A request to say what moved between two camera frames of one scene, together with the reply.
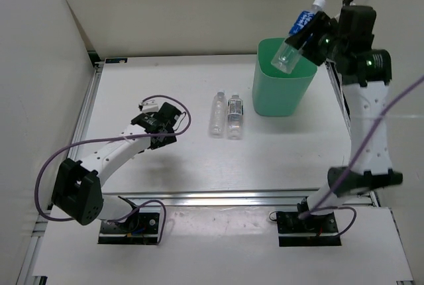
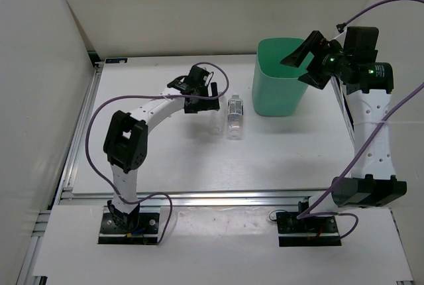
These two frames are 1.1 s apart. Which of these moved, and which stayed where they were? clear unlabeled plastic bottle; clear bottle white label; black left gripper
Moved: black left gripper
Stayed: clear bottle white label; clear unlabeled plastic bottle
